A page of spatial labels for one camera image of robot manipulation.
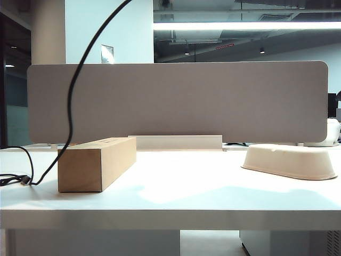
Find white desk support panel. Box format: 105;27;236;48
5;229;181;256

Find beige cable slot flap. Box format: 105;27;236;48
127;134;223;150

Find grey-brown fabric desk divider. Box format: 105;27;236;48
26;61;329;145

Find white under-desk cabinet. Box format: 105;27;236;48
239;229;341;256

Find framed wall poster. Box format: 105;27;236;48
101;44;115;65

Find black monitor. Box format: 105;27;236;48
328;90;341;118

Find white rounded appliance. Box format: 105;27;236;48
327;118;341;147

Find brown cardboard box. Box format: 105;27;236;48
58;137;137;193

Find black USB charging cable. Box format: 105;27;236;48
0;0;134;187

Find beige pulp paper tray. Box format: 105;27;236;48
240;143;338;181

